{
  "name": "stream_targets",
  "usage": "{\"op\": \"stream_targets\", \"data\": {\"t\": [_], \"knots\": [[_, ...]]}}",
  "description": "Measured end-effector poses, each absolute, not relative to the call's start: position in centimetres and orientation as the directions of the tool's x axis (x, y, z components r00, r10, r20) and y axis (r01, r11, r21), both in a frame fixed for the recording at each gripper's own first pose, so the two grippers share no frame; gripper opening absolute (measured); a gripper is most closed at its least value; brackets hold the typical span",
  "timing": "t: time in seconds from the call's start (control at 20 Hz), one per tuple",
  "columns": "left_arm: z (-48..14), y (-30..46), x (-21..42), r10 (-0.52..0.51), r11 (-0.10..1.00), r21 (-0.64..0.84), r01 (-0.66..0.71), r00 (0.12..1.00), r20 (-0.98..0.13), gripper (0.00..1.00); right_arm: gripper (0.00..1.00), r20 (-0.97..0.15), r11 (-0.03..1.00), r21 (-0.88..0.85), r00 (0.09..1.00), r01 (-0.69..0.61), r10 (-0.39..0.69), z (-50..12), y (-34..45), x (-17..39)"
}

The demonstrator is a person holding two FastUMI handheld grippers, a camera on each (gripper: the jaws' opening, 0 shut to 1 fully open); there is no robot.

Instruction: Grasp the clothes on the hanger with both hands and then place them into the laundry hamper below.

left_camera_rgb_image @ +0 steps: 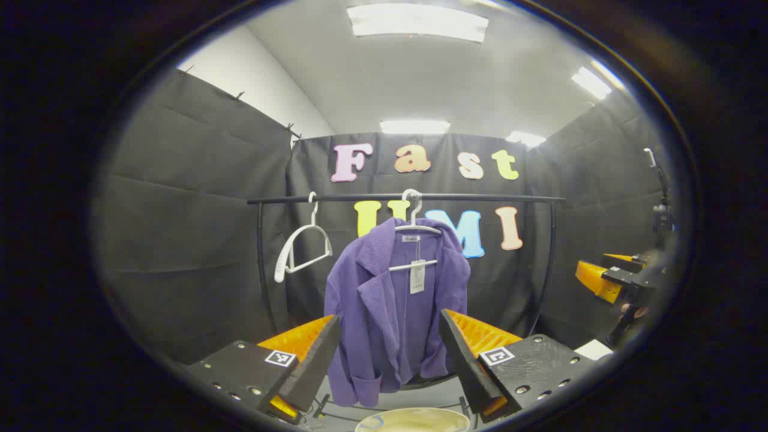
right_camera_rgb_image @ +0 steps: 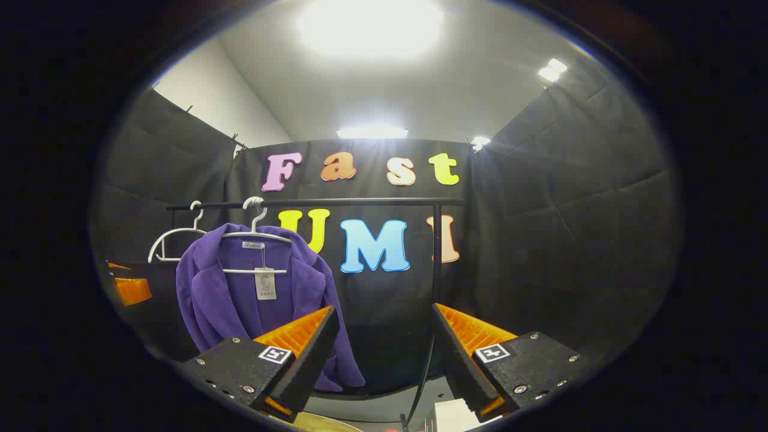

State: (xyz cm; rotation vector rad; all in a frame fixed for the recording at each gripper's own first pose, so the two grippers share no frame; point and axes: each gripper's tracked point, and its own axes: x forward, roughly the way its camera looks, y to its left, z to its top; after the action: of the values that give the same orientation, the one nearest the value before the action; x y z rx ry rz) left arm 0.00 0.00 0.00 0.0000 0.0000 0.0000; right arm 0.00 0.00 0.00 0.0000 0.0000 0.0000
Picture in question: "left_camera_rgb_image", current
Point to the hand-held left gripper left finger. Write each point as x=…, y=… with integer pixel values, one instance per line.
x=312, y=366

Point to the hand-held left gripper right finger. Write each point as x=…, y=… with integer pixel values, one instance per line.
x=465, y=366

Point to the black tripod stand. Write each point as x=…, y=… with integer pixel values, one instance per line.
x=662, y=210

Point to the white paper sheet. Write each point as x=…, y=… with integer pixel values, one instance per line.
x=594, y=349

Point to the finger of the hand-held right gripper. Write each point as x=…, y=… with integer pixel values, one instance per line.
x=621, y=259
x=594, y=279

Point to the white clothes hanger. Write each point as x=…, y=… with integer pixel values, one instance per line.
x=402, y=267
x=279, y=273

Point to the black backdrop cloth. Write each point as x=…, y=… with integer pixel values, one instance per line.
x=180, y=210

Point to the black clothes rack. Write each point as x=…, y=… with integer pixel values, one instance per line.
x=480, y=197

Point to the ceiling light panel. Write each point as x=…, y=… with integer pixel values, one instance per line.
x=527, y=138
x=414, y=126
x=591, y=83
x=417, y=21

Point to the beige laundry hamper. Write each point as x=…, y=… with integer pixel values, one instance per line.
x=414, y=421

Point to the purple knit jacket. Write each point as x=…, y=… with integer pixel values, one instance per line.
x=384, y=312

